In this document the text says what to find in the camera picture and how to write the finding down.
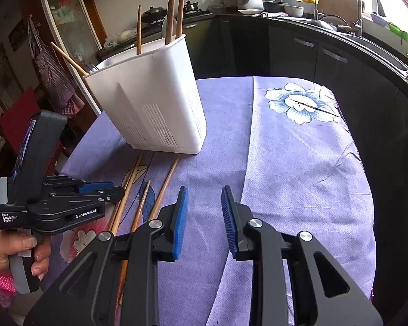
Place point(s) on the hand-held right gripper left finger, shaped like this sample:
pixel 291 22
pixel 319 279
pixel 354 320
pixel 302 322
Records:
pixel 180 224

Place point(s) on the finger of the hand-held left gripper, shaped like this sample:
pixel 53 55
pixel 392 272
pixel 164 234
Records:
pixel 112 195
pixel 95 187

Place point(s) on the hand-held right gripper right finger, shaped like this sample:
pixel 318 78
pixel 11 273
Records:
pixel 229 224

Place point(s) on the pile of wooden chopsticks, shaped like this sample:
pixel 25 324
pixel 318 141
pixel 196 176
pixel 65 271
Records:
pixel 163 190

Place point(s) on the black fork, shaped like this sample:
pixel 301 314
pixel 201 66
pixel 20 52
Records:
pixel 93 68

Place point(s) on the white plastic utensil holder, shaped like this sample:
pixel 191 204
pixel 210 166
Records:
pixel 156 95

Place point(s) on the dark wooden chopstick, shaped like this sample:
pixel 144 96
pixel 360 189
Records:
pixel 139 30

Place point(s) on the person's left hand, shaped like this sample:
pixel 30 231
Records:
pixel 6 248

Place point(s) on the red chair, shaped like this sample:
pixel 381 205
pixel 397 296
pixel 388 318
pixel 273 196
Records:
pixel 20 115

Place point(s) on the purple floral tablecloth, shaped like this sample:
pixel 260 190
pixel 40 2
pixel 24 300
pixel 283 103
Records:
pixel 292 183

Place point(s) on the checked apron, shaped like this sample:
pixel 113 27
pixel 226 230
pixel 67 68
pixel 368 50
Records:
pixel 51 71

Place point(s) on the sliding glass door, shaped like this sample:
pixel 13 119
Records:
pixel 68 17

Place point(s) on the white bag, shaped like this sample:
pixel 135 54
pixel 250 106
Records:
pixel 120 37

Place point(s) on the black wok with lid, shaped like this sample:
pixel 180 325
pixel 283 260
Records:
pixel 153 13

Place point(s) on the dark base cabinets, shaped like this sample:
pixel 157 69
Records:
pixel 292 51

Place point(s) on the green base cabinets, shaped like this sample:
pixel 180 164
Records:
pixel 197 27

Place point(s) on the gas stove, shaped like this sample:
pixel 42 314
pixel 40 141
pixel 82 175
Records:
pixel 197 15

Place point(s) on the pink dish cloth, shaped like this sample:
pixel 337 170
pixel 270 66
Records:
pixel 272 15

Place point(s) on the white plate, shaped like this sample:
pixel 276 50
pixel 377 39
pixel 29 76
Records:
pixel 250 11

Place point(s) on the dark pan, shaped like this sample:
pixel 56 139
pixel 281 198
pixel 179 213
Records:
pixel 323 23

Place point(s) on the dark cooking pot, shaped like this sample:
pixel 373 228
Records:
pixel 273 6

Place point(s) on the white bowl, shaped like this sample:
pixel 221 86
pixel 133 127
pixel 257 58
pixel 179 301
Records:
pixel 293 11

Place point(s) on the steel double sink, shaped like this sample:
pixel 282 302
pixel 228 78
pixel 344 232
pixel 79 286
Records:
pixel 377 47

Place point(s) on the small steel faucet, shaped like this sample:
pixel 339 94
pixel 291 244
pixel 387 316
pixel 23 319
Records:
pixel 315 6

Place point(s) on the wooden cutting board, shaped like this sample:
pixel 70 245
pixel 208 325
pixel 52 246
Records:
pixel 336 5

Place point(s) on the tall steel faucet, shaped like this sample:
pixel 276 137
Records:
pixel 359 6

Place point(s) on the green plastic containers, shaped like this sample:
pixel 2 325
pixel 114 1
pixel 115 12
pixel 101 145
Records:
pixel 403 34

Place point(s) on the wall poster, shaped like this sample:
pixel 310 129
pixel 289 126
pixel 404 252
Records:
pixel 3 74

